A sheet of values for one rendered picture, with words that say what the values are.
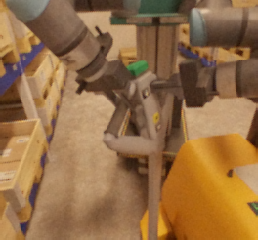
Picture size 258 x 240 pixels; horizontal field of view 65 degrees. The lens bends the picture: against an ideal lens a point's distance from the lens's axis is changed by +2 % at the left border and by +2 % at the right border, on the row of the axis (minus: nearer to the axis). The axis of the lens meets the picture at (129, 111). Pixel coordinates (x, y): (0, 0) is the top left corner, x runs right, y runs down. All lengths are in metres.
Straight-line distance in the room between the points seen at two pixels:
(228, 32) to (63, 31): 0.36
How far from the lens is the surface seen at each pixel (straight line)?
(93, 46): 0.44
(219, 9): 0.57
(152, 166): 0.75
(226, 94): 0.54
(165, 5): 1.67
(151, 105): 0.64
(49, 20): 0.40
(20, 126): 2.14
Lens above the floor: 1.61
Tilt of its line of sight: 30 degrees down
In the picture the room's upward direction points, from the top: 2 degrees counter-clockwise
